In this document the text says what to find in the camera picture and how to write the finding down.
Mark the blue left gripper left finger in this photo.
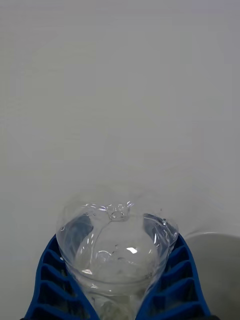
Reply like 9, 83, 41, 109
23, 233, 101, 320

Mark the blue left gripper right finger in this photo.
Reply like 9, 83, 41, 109
136, 231, 213, 320

